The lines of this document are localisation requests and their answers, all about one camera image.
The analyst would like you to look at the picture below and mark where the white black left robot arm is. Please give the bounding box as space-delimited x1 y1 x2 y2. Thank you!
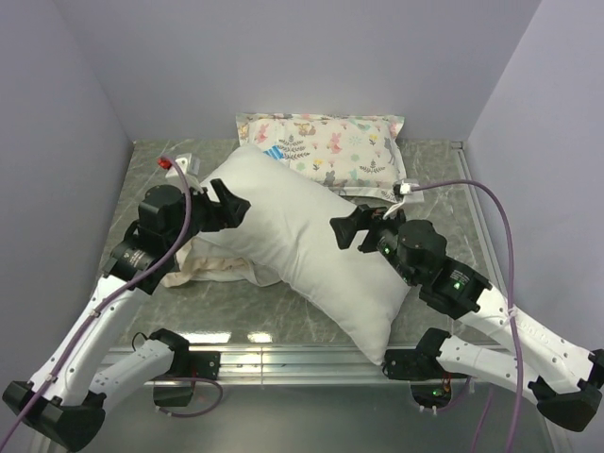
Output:
2 179 251 452

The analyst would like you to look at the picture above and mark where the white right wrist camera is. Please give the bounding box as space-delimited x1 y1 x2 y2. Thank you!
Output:
383 179 424 219

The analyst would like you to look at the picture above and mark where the animal print patterned pillow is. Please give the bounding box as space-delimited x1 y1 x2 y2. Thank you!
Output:
236 113 407 202

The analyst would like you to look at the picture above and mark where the white pillow with cream ruffle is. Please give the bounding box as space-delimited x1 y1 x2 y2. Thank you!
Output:
160 237 281 288

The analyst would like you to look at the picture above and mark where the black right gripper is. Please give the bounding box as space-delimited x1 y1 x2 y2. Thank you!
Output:
329 203 420 286

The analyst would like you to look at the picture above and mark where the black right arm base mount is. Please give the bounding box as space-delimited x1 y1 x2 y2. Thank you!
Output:
382 349 473 416

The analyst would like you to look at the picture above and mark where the aluminium right side rail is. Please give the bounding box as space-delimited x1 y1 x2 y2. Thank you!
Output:
450 141 523 341

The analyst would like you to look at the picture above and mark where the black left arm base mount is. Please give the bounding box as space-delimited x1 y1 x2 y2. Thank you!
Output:
152 351 225 419

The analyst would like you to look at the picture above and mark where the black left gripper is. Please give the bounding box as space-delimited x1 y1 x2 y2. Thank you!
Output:
166 177 249 251

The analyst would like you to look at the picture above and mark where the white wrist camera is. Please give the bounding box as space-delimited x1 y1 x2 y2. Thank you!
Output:
383 179 424 219
158 153 207 197

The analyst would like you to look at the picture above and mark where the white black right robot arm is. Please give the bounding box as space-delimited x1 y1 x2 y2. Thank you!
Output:
329 205 603 432

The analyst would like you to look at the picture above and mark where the plain white pillow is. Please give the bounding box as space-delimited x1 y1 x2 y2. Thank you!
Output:
192 145 410 365

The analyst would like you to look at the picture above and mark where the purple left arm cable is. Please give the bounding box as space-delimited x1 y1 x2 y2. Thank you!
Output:
0 158 224 452

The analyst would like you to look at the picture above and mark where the aluminium front rail frame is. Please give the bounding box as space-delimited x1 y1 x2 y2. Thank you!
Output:
27 342 567 453

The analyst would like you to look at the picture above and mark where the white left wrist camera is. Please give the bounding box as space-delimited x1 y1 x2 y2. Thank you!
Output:
158 153 207 197

